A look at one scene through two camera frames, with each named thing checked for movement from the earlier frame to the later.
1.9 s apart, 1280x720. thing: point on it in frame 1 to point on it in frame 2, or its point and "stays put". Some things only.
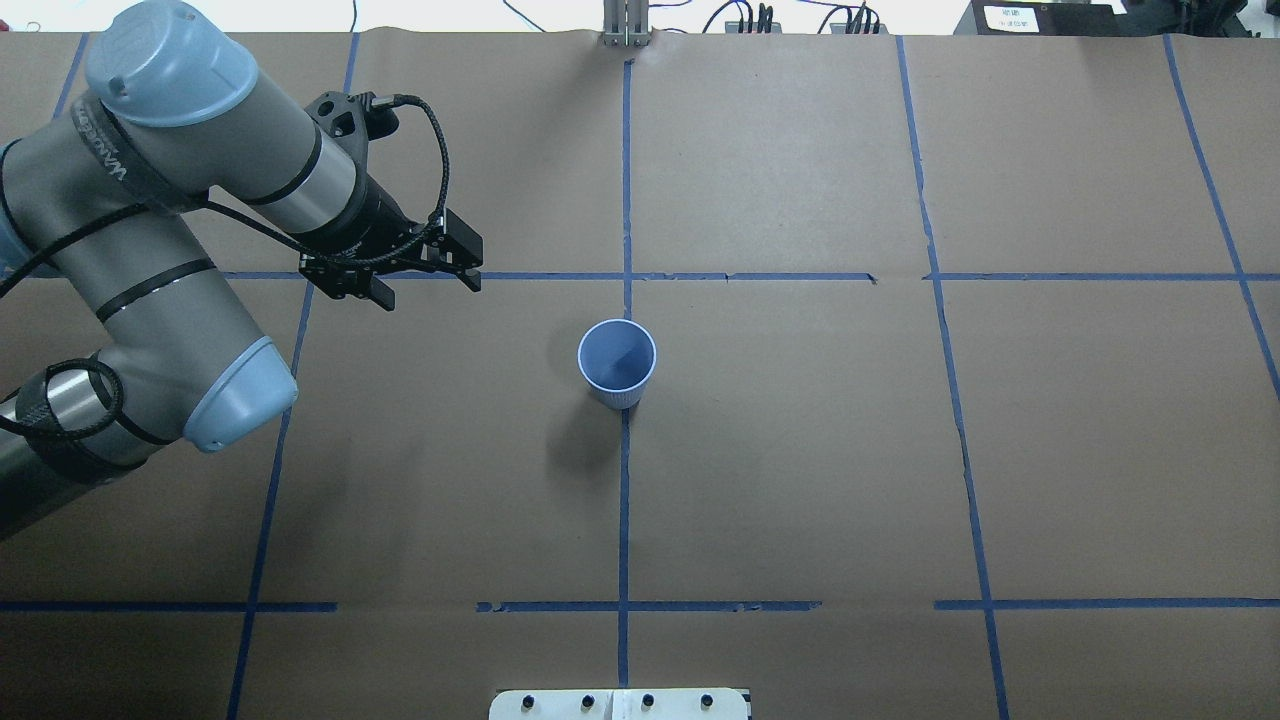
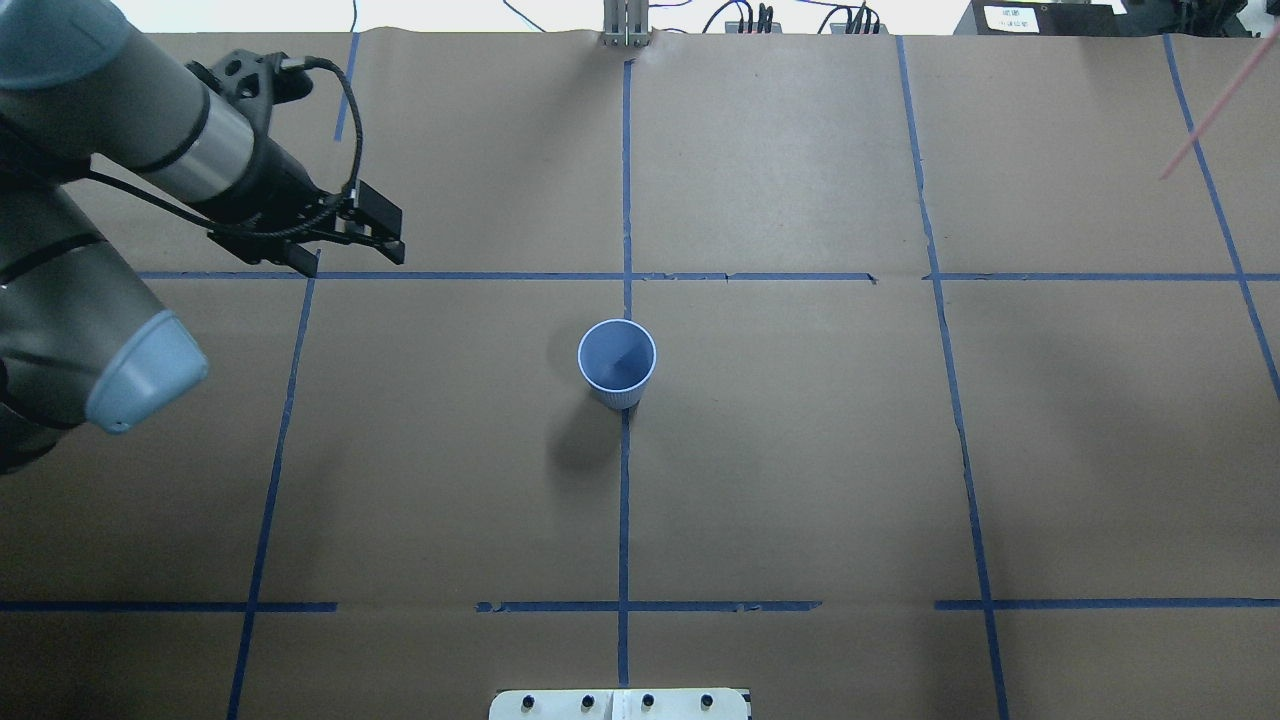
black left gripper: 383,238 to 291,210
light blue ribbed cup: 617,356 stays put
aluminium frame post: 626,23 stays put
